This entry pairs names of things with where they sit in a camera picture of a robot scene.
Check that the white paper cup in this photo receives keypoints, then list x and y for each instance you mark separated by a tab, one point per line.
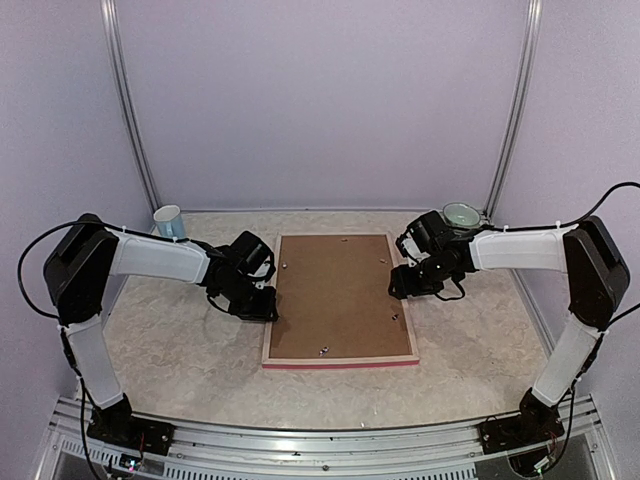
169	222

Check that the pink wooden picture frame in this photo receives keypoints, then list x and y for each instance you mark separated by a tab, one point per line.
270	345

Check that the green teacup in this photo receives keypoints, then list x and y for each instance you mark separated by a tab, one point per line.
461	215

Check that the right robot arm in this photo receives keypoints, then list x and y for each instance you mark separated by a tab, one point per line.
588	265

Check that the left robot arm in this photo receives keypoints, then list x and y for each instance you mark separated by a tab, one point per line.
91	252

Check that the aluminium front rail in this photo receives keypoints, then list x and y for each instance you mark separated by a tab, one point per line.
199	450

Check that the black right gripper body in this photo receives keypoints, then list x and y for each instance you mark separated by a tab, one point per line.
430	280

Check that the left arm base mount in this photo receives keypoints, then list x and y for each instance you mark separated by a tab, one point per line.
140	434

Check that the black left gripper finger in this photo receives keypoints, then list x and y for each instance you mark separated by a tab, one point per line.
266	299
258	316

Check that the left aluminium post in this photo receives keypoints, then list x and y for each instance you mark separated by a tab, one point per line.
115	49

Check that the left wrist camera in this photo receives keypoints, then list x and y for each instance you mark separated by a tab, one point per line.
256	260

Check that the aluminium post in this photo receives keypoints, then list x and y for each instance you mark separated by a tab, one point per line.
517	107
115	49

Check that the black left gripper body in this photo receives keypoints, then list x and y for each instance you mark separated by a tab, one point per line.
239	294

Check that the brown backing board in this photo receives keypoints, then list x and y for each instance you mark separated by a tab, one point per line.
340	295

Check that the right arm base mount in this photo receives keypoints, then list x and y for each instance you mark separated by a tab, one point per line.
508	433

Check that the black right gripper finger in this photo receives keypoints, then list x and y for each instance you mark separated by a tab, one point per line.
405	273
397	289

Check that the right aluminium post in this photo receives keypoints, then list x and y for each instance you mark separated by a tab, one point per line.
517	107

